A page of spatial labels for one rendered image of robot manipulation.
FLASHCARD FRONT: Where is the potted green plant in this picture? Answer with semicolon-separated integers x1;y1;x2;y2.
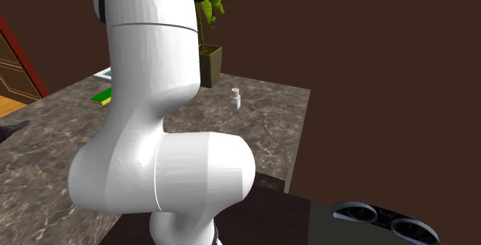
194;0;255;89

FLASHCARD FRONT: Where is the brown panelled door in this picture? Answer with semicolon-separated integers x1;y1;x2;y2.
0;12;50;106

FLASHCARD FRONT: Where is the black pointed object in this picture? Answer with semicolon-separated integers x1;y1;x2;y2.
0;120;31;144

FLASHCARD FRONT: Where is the black stove with burners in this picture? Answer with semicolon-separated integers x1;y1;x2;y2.
331;200;442;245

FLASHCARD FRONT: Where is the small white bottle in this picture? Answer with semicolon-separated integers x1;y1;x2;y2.
230;87;242;111

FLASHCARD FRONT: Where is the green and yellow book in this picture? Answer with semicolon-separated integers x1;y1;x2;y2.
90;87;113;106

